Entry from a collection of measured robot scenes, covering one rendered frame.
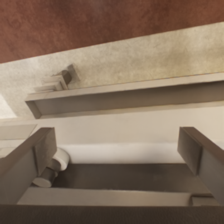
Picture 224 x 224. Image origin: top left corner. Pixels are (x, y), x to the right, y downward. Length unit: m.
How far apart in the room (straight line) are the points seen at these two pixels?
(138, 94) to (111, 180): 0.52
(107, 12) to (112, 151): 0.85
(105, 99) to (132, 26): 0.44
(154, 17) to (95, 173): 0.86
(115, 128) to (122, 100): 0.50
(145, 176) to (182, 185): 0.05
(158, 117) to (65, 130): 0.14
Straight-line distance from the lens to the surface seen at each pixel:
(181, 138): 0.17
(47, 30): 1.12
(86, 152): 0.24
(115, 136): 0.22
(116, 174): 0.24
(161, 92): 0.71
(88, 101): 0.77
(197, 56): 1.10
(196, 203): 0.23
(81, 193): 0.26
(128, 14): 0.98
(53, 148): 0.17
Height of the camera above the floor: 0.97
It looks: 50 degrees down
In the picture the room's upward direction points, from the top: 168 degrees counter-clockwise
